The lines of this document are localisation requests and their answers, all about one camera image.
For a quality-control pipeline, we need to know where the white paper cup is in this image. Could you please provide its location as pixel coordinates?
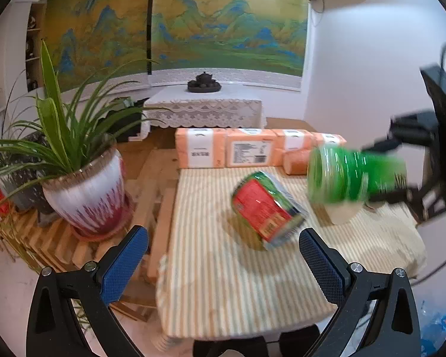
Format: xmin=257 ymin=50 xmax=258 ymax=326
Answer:
xmin=324 ymin=201 xmax=363 ymax=225

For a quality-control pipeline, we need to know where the brown paper cup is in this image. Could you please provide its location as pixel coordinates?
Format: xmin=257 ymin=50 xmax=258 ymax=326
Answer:
xmin=283 ymin=148 xmax=312 ymax=176

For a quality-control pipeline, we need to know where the red green labelled plastic cup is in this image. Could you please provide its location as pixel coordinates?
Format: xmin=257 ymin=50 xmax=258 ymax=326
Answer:
xmin=231 ymin=171 xmax=308 ymax=250

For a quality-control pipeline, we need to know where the red white flower pot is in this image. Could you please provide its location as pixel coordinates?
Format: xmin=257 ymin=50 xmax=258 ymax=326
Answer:
xmin=43 ymin=147 xmax=128 ymax=239

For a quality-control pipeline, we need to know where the orange tissue pack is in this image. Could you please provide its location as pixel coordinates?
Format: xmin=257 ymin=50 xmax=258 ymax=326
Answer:
xmin=312 ymin=132 xmax=346 ymax=147
xmin=225 ymin=128 xmax=277 ymax=168
xmin=271 ymin=129 xmax=315 ymax=167
xmin=175 ymin=128 xmax=227 ymax=168

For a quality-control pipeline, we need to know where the striped tablecloth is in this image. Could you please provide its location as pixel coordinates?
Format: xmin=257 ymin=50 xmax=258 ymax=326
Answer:
xmin=157 ymin=167 xmax=426 ymax=339

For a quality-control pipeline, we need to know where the wooden slatted bench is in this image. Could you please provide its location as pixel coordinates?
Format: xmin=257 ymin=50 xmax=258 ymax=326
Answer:
xmin=0 ymin=149 xmax=179 ymax=322

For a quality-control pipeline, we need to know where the green spider plant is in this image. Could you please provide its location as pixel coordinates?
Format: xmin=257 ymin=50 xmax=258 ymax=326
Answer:
xmin=0 ymin=43 xmax=152 ymax=194

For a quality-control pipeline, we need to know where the orange tissue pack near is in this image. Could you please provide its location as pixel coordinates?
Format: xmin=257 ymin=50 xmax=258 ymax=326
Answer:
xmin=225 ymin=128 xmax=277 ymax=168

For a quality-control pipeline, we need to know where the orange tissue pack far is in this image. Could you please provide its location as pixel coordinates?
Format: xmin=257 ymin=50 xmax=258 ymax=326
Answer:
xmin=175 ymin=128 xmax=227 ymax=168

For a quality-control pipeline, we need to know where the landscape painting mural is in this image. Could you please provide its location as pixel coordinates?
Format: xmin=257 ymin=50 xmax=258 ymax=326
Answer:
xmin=43 ymin=0 xmax=308 ymax=90

